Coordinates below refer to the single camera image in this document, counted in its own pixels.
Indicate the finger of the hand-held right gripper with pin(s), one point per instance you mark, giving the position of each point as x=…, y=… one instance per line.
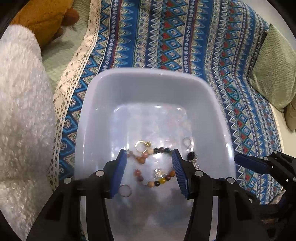
x=251, y=162

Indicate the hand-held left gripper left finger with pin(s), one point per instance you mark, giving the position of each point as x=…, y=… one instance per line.
x=118, y=173

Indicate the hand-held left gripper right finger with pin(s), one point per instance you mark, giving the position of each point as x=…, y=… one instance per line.
x=180, y=173

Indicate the white plastic bin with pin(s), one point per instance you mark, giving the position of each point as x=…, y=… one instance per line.
x=150, y=99

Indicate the beige pillow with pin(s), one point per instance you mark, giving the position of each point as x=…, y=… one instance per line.
x=291, y=115

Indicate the green textured pillow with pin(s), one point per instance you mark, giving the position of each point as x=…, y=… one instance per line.
x=275, y=69

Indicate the white fluffy plush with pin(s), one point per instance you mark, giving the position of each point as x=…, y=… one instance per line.
x=23, y=104

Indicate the blue patterned blanket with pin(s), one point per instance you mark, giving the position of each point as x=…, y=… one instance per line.
x=173, y=34

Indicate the brown plush toy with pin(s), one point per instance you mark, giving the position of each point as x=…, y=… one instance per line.
x=46, y=16

